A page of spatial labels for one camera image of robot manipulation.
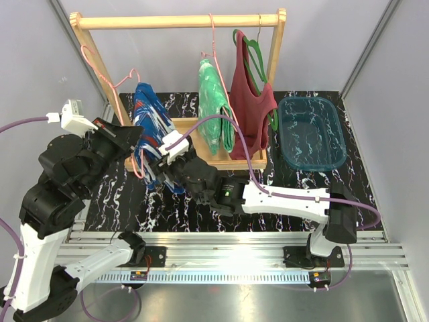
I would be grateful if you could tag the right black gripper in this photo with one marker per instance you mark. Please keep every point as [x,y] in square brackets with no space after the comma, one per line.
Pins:
[160,168]

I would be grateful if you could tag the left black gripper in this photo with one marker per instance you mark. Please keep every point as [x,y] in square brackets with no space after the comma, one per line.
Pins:
[123,137]

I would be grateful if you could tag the blue patterned trousers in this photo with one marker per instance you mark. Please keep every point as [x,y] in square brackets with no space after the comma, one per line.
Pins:
[150,114]

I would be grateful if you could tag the green white patterned trousers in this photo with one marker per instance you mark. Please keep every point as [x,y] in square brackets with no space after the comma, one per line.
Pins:
[213,101]

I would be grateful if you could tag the pink wire hanger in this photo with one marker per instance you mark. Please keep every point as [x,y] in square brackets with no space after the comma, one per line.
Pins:
[114,87]
[214,55]

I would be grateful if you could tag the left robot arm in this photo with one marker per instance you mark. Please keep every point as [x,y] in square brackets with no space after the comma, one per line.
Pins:
[73,165]

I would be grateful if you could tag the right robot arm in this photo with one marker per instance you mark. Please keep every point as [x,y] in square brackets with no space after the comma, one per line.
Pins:
[331,208]

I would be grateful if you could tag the green velvet hanger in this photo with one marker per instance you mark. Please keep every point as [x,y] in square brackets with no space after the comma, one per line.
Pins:
[255,55]

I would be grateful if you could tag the maroon tank top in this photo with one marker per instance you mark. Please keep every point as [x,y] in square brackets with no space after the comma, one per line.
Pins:
[251,108]

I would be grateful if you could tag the wooden clothes rack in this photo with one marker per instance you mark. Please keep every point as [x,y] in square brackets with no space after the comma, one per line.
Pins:
[180,104]

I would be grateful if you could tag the blue transparent plastic bin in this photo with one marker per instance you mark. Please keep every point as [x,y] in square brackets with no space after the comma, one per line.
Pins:
[310,132]

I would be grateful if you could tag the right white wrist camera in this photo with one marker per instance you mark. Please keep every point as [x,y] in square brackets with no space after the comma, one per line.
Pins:
[173,145]

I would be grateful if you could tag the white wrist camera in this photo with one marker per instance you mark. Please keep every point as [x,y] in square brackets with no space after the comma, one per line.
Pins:
[71,118]
[173,145]

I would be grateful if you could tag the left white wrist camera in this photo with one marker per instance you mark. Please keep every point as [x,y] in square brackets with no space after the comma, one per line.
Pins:
[71,118]

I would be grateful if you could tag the aluminium mounting rail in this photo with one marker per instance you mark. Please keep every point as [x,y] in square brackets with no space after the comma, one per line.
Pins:
[253,258]

